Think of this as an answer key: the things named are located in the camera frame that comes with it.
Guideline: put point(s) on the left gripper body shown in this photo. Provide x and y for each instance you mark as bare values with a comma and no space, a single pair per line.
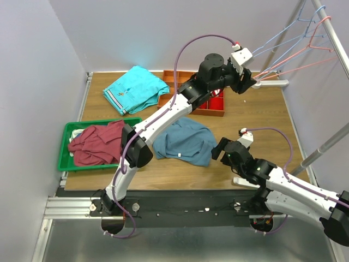
242,82

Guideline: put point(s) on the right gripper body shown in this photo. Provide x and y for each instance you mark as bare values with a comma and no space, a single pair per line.
224,141

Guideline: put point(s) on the blue tank top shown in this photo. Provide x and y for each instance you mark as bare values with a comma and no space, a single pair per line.
186,140

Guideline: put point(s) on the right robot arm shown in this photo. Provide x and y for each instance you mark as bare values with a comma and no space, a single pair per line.
280,192

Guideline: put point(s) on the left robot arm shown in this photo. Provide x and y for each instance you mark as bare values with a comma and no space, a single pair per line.
213,74

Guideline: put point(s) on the metal clothes rack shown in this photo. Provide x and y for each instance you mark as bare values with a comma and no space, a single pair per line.
315,64

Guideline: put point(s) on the red white striped sock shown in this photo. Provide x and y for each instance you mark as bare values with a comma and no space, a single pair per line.
216,93

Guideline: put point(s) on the turquoise folded shorts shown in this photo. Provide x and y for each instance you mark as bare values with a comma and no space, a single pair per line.
135,90

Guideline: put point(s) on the maroon shirt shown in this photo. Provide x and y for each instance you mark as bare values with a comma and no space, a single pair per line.
98,145

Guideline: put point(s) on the white cloth in bin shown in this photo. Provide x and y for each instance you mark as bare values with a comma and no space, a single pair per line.
75,135

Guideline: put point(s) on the green plastic bin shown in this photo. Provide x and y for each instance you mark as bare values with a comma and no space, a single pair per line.
65,160

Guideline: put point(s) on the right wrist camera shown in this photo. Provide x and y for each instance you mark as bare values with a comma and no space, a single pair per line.
245,137

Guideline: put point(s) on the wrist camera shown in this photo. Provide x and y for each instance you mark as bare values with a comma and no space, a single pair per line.
241,57
245,137

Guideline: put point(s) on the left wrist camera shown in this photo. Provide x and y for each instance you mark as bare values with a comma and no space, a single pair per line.
241,57

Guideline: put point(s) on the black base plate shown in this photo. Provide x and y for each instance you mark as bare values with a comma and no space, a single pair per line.
165,209

